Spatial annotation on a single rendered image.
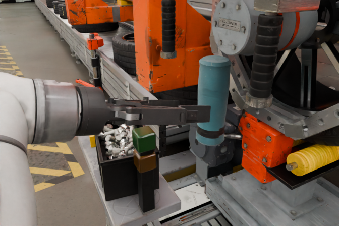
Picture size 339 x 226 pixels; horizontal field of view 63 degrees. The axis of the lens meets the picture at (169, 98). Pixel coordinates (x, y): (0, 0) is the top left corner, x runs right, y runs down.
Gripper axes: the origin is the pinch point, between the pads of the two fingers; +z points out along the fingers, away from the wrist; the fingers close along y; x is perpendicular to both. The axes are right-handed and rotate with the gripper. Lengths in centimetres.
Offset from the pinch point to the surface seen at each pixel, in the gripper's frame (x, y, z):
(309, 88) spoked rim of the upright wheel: -6.1, -2.0, 40.2
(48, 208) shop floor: 55, 86, -6
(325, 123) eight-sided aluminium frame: 1.5, -12.1, 29.7
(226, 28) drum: -17.7, 2.5, 12.4
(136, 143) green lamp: 7.5, 6.8, -5.8
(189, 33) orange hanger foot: -25, 47, 37
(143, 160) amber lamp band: 11.2, 6.6, -4.1
